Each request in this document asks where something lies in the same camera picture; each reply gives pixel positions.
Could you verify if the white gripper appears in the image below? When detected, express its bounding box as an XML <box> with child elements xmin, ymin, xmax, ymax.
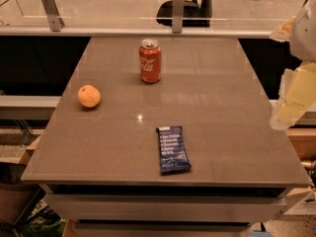
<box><xmin>270</xmin><ymin>0</ymin><xmax>316</xmax><ymax>130</ymax></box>

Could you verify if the blue rxbar blueberry bar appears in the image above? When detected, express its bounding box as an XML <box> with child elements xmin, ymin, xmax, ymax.
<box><xmin>156</xmin><ymin>126</ymin><xmax>192</xmax><ymax>174</ymax></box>

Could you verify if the black office chair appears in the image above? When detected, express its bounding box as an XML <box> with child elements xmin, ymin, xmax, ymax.
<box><xmin>155</xmin><ymin>0</ymin><xmax>218</xmax><ymax>28</ymax></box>

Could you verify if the red coca-cola can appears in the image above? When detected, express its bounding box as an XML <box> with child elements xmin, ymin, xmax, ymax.
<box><xmin>139</xmin><ymin>39</ymin><xmax>161</xmax><ymax>84</ymax></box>

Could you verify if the orange fruit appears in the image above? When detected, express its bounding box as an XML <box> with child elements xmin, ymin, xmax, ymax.
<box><xmin>77</xmin><ymin>85</ymin><xmax>101</xmax><ymax>108</ymax></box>

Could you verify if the grey table drawer cabinet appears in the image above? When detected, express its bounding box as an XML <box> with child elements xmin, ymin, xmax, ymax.
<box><xmin>44</xmin><ymin>194</ymin><xmax>286</xmax><ymax>237</ymax></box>

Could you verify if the green bag on floor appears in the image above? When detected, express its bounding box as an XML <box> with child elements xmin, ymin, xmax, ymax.
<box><xmin>20</xmin><ymin>206</ymin><xmax>65</xmax><ymax>237</ymax></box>

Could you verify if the middle metal railing bracket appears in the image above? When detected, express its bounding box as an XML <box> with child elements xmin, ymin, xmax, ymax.
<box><xmin>172</xmin><ymin>0</ymin><xmax>185</xmax><ymax>34</ymax></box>

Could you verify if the left metal railing bracket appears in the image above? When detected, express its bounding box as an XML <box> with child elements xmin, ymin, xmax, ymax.
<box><xmin>40</xmin><ymin>0</ymin><xmax>64</xmax><ymax>32</ymax></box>

